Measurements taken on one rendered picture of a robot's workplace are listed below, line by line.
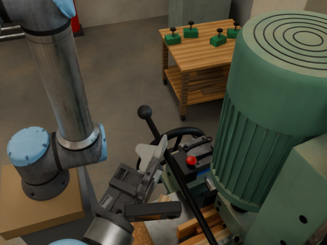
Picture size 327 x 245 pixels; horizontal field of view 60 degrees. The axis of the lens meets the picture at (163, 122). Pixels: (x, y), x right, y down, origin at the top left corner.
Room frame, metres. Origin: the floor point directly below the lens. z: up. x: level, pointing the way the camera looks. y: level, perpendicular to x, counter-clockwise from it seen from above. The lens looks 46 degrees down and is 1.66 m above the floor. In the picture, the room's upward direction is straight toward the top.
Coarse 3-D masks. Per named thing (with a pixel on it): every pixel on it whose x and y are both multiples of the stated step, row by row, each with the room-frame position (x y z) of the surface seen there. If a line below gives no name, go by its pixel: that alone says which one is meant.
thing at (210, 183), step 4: (208, 176) 0.45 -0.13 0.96; (208, 180) 0.43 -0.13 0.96; (204, 184) 0.43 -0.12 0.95; (208, 184) 0.42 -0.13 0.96; (212, 184) 0.42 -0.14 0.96; (208, 188) 0.41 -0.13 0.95; (212, 188) 0.41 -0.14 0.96; (208, 192) 0.38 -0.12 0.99; (212, 192) 0.38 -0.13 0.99; (216, 192) 0.38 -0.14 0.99; (204, 196) 0.37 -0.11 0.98; (208, 196) 0.37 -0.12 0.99; (212, 196) 0.37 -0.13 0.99; (204, 200) 0.37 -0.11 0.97; (208, 200) 0.36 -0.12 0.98; (212, 200) 0.37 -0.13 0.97; (204, 204) 0.37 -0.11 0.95; (208, 204) 0.36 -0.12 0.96
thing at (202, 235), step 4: (212, 228) 0.31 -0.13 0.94; (212, 232) 0.29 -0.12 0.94; (216, 232) 0.29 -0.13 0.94; (196, 236) 0.29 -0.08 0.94; (200, 236) 0.29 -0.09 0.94; (204, 236) 0.29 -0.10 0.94; (188, 240) 0.28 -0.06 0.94; (192, 240) 0.28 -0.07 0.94; (196, 240) 0.28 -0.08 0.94; (200, 240) 0.28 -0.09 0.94; (180, 244) 0.27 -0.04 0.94; (184, 244) 0.27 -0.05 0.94; (188, 244) 0.27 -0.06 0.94; (192, 244) 0.27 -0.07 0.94
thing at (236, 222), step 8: (216, 200) 0.35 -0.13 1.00; (224, 200) 0.33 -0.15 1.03; (216, 208) 0.34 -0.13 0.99; (224, 208) 0.32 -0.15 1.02; (232, 208) 0.31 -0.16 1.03; (224, 216) 0.31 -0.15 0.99; (232, 216) 0.29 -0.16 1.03; (240, 216) 0.29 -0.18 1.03; (248, 216) 0.29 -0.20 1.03; (232, 224) 0.29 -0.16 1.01; (240, 224) 0.27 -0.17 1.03; (248, 224) 0.27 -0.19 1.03; (232, 232) 0.28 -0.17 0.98; (240, 232) 0.26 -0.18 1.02
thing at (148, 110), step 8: (144, 112) 0.46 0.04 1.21; (152, 128) 0.43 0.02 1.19; (160, 136) 0.41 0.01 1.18; (168, 152) 0.37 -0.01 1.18; (168, 160) 0.35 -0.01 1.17; (176, 168) 0.33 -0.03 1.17; (176, 176) 0.32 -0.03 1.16; (184, 184) 0.30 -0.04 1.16; (184, 192) 0.28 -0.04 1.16; (192, 200) 0.27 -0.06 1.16; (192, 208) 0.26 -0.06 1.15; (200, 216) 0.24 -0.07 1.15; (200, 224) 0.23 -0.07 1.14; (208, 232) 0.21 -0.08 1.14; (208, 240) 0.20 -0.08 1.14
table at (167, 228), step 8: (168, 176) 0.51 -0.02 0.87; (168, 184) 0.48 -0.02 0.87; (168, 192) 0.46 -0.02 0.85; (176, 192) 0.43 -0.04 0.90; (176, 200) 0.41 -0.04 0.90; (184, 200) 0.41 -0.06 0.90; (200, 200) 0.41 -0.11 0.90; (184, 208) 0.38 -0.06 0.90; (200, 208) 0.38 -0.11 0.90; (184, 216) 0.36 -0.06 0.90; (192, 216) 0.36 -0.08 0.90; (152, 224) 0.33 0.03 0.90; (160, 224) 0.33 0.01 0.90; (168, 224) 0.33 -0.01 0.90; (176, 224) 0.33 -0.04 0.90; (152, 232) 0.31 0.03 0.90; (160, 232) 0.31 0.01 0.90; (168, 232) 0.31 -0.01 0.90; (176, 232) 0.31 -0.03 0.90; (152, 240) 0.29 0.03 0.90; (160, 240) 0.29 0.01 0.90; (168, 240) 0.29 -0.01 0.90; (176, 240) 0.29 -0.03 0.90; (184, 240) 0.29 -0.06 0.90
